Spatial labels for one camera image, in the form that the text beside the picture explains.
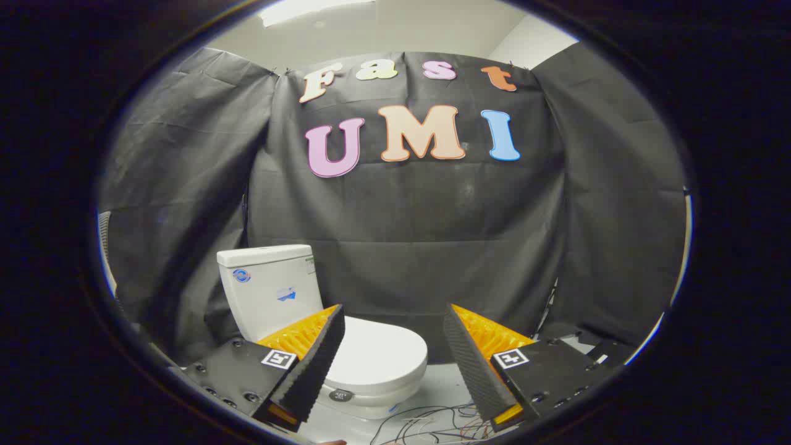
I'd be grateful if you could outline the white toilet tank cover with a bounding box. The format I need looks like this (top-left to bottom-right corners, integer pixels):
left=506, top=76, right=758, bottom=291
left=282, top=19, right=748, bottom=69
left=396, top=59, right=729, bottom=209
left=216, top=244, right=313, bottom=269

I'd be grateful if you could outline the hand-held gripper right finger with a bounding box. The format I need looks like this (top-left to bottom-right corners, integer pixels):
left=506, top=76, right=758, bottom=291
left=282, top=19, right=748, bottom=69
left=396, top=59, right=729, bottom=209
left=442, top=303, right=636, bottom=432

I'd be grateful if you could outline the white toilet lid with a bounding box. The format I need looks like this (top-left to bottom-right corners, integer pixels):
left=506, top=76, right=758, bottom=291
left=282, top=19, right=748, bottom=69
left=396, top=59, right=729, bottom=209
left=318, top=316, right=429, bottom=393

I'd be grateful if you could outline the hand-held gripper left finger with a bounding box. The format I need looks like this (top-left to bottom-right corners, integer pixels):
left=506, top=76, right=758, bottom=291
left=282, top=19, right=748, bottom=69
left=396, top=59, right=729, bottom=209
left=184, top=304, right=345, bottom=432

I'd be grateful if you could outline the grey mesh chair back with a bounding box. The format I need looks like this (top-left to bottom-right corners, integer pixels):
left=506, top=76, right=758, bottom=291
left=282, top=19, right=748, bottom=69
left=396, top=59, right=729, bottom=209
left=98, top=211, right=119, bottom=299

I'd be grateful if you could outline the tangle of thin cables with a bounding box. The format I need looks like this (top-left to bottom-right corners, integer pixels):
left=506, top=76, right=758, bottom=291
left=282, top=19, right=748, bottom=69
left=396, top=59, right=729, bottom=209
left=370, top=403, right=496, bottom=445

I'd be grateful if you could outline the white ceramic toilet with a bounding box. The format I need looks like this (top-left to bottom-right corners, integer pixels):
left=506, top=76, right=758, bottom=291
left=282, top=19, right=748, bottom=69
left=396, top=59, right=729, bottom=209
left=216, top=244, right=429, bottom=421

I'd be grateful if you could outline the black backdrop cloth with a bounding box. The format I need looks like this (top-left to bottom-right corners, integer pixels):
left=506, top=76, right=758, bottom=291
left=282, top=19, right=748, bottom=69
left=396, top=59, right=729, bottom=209
left=99, top=42, right=688, bottom=365

